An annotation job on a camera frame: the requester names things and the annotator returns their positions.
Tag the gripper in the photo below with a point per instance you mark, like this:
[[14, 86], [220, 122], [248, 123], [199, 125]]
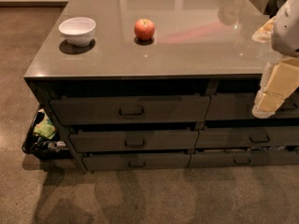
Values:
[[287, 28]]

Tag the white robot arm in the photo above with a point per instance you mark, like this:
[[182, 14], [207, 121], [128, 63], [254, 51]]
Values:
[[282, 31]]

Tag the dark grey drawer cabinet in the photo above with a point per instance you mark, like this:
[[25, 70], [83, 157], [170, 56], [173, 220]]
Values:
[[199, 47]]

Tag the red apple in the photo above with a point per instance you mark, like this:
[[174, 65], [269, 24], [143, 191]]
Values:
[[144, 29]]

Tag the white ceramic bowl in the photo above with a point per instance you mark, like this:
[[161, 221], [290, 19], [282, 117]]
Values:
[[78, 31]]

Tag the green snack bag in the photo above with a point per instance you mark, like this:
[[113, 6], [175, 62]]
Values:
[[45, 129]]

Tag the black bin with snacks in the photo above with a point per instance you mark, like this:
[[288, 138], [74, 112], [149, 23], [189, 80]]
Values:
[[42, 148]]

